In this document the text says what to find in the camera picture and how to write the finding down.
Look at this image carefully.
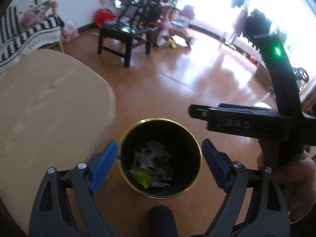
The black gold-rimmed trash bin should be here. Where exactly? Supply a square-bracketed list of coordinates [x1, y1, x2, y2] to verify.
[117, 118, 202, 199]

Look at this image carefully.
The person right hand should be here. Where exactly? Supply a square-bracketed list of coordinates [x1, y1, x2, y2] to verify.
[256, 150, 316, 224]

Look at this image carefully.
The yellow-green snack packet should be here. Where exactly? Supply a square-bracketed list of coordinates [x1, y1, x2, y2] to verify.
[128, 168, 155, 188]

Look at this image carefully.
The round wooden table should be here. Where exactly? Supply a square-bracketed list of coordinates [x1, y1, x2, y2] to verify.
[1, 49, 116, 233]

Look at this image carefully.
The pink children tricycle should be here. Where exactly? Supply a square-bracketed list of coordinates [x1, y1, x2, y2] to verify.
[152, 5, 195, 48]

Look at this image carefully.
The striped black white sofa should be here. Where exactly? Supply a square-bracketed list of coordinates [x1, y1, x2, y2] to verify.
[1, 0, 64, 76]

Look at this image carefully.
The black wooden chair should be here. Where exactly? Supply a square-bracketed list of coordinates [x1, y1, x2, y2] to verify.
[98, 0, 168, 67]

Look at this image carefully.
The floral pink cushion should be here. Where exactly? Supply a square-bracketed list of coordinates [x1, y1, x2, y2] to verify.
[19, 4, 48, 27]

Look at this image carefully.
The red plastic bag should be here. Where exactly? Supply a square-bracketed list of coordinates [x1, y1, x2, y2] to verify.
[94, 8, 116, 28]

